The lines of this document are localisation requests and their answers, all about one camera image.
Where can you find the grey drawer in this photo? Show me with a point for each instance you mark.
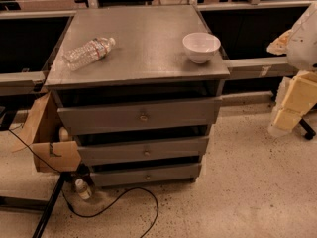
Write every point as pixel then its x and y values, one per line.
pixel 143 150
pixel 155 174
pixel 140 115

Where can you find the grey bench rail left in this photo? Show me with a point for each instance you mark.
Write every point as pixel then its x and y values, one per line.
pixel 21 83

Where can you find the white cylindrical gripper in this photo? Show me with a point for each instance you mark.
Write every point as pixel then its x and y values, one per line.
pixel 303 44

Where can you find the brown cardboard box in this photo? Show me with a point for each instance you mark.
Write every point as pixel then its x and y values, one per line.
pixel 52 146

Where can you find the grey bench rail right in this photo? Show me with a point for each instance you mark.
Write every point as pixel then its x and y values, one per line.
pixel 259 68

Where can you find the grey bottom drawer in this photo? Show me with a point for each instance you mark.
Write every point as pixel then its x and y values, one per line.
pixel 155 174

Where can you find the grey bench rail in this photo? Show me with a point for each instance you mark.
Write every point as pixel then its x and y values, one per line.
pixel 259 68
pixel 21 83

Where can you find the white ceramic bowl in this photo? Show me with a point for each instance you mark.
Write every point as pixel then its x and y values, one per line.
pixel 200 47

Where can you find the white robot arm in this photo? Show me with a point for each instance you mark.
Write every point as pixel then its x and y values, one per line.
pixel 299 43

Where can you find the clear plastic water bottle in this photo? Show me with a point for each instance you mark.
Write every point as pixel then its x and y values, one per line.
pixel 92 51

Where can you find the grey top drawer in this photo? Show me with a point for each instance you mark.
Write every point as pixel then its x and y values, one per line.
pixel 140 115

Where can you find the small white-capped bottle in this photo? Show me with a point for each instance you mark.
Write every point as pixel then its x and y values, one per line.
pixel 83 189

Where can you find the grey middle drawer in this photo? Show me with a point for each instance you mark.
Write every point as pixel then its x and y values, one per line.
pixel 143 150

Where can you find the grey drawer cabinet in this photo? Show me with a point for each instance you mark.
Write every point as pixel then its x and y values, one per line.
pixel 148 63

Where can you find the black stand leg left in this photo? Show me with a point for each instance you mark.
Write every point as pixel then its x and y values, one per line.
pixel 49 207

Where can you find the black wheeled stand leg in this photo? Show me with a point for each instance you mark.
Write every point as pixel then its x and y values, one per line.
pixel 310 133

